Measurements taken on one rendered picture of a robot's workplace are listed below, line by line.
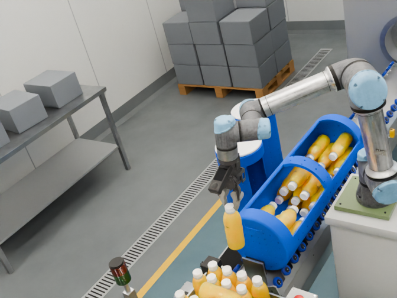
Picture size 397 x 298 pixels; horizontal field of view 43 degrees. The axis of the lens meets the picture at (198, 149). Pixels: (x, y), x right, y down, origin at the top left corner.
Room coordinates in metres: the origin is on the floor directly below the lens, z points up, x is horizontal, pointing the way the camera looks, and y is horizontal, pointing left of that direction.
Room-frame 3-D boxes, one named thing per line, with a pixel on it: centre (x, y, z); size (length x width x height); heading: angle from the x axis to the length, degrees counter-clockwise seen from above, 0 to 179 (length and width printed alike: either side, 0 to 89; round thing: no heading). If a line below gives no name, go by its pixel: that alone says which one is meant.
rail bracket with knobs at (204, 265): (1.67, 0.08, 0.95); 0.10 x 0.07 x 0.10; 47
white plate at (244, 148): (2.55, -0.23, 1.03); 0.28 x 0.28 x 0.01
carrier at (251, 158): (2.55, -0.23, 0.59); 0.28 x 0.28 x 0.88
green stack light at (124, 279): (1.54, 0.43, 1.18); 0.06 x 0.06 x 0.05
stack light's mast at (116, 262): (1.54, 0.43, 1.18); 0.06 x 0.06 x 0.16
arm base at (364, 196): (1.61, -0.65, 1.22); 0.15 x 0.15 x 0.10
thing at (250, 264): (1.57, -0.10, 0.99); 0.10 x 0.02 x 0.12; 47
